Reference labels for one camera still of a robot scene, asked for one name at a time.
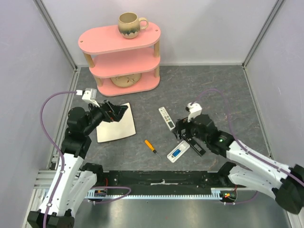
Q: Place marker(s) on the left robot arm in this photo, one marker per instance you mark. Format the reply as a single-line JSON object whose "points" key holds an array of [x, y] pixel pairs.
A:
{"points": [[70, 185]]}

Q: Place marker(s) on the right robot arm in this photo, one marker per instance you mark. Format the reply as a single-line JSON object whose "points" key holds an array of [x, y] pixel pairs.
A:
{"points": [[248, 168]]}

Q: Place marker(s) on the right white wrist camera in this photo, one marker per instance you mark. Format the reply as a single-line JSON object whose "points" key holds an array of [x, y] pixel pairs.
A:
{"points": [[194, 110]]}

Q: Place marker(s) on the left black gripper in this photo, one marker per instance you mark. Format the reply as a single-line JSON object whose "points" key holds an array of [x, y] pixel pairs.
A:
{"points": [[112, 112]]}

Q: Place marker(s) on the beige ceramic mug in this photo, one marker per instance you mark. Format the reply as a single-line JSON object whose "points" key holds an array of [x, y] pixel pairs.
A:
{"points": [[130, 25]]}

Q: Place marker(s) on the orange handled screwdriver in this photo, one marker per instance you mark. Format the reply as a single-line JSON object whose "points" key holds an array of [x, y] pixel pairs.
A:
{"points": [[152, 148]]}

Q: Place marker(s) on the grey slotted cable duct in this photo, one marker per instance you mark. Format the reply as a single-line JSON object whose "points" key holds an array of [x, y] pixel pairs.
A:
{"points": [[214, 195]]}

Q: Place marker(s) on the beige floral ceramic bowl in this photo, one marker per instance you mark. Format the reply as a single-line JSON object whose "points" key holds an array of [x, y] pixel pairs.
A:
{"points": [[127, 80]]}

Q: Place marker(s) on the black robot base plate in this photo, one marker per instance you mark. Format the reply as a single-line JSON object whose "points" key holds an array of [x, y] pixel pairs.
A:
{"points": [[201, 178]]}

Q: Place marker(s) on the pink three-tier shelf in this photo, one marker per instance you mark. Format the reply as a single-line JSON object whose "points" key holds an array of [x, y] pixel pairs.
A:
{"points": [[109, 54]]}

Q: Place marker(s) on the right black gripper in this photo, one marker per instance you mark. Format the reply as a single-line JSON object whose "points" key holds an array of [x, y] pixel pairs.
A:
{"points": [[186, 127]]}

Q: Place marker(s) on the white air conditioner remote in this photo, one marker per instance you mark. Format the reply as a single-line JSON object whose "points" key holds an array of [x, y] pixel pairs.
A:
{"points": [[169, 122]]}

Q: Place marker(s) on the white remote with back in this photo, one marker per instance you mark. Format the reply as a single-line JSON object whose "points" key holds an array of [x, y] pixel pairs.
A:
{"points": [[178, 151]]}

